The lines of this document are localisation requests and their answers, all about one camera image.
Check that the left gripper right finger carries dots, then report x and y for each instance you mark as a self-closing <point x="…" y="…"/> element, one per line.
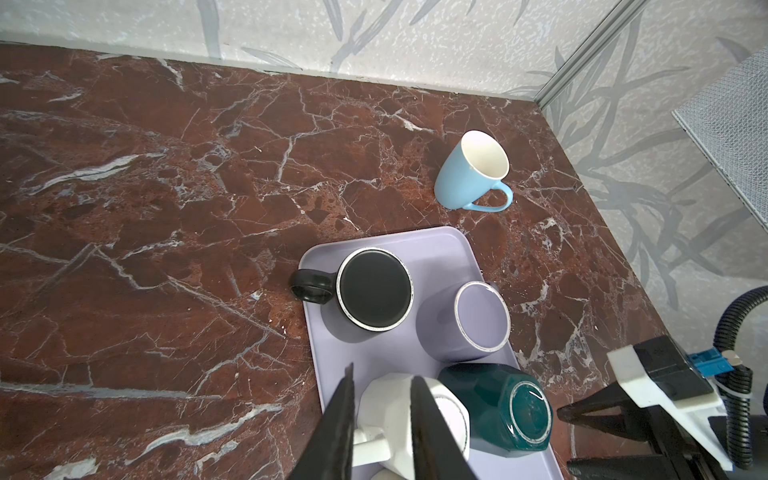
<point x="436" y="454"/>

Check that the black enamel mug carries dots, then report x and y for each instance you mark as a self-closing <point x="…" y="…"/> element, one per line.
<point x="370" y="293"/>

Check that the lavender plastic tray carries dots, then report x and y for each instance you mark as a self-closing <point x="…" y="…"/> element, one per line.
<point x="439" y="259"/>

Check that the white wire mesh basket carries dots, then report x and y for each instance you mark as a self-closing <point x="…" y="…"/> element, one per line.
<point x="727" y="121"/>

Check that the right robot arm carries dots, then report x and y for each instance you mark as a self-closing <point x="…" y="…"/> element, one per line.
<point x="742" y="433"/>

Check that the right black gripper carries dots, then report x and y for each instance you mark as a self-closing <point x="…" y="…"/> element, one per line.
<point x="612" y="411"/>

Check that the lavender mug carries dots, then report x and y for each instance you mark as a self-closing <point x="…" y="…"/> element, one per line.
<point x="463" y="322"/>

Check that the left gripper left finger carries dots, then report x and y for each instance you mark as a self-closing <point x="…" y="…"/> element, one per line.
<point x="329" y="452"/>

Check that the dark green mug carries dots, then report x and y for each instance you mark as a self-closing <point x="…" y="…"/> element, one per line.
<point x="509" y="413"/>

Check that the light blue mug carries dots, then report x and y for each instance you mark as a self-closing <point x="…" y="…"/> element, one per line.
<point x="476" y="165"/>

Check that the white faceted mug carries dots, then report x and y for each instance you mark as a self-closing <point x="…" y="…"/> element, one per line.
<point x="384" y="433"/>

